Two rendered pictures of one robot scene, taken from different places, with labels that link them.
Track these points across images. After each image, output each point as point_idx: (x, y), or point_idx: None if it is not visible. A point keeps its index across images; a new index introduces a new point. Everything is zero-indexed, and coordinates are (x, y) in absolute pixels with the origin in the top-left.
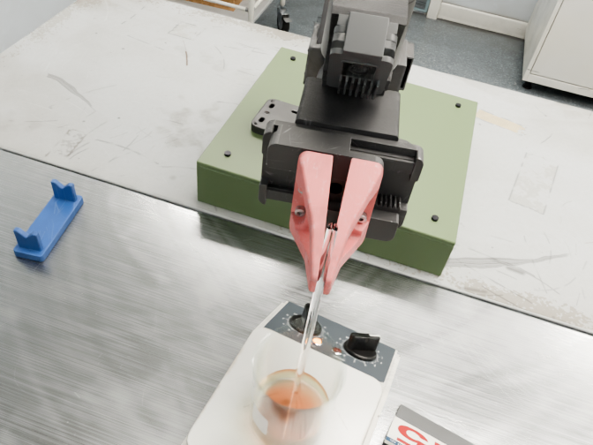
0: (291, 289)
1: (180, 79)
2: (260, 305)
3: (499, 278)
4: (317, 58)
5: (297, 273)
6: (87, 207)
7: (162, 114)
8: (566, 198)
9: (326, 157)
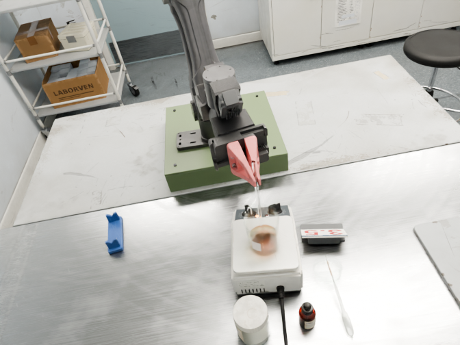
0: (233, 206)
1: (126, 145)
2: (224, 218)
3: (311, 158)
4: (205, 109)
5: (231, 198)
6: (125, 219)
7: (129, 164)
8: (321, 112)
9: (236, 142)
